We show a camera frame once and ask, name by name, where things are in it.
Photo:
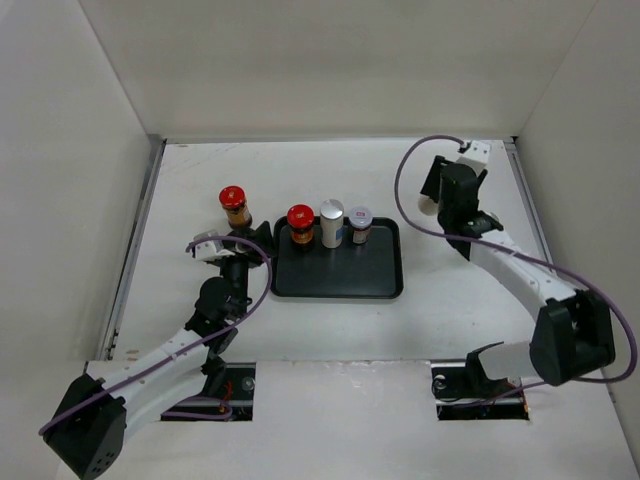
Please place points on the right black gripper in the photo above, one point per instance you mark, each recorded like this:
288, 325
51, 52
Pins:
434, 175

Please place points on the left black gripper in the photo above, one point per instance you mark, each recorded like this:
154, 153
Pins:
261, 236

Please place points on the red lid sauce jar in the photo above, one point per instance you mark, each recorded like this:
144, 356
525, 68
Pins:
300, 219
233, 201

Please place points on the white shaker silver lid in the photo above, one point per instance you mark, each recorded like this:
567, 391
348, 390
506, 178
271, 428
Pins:
331, 223

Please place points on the jar with pink label lid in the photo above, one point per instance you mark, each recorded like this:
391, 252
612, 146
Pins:
360, 221

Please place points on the blue label silver lid shaker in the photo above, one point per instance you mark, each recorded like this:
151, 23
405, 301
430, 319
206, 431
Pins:
428, 206

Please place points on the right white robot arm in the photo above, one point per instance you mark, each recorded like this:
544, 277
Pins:
573, 333

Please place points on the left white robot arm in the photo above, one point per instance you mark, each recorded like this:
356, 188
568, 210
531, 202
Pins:
97, 416

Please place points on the black plastic tray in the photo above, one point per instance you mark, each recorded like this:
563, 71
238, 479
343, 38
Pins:
372, 270

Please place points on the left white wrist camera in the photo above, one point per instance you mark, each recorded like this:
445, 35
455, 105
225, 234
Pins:
208, 247

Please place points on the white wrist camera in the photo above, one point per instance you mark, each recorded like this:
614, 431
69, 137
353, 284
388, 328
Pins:
474, 154
208, 247

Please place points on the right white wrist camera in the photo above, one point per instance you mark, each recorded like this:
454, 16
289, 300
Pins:
474, 154

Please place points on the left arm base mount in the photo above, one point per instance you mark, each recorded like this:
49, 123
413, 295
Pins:
226, 397

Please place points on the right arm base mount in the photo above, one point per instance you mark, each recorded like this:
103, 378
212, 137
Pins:
463, 392

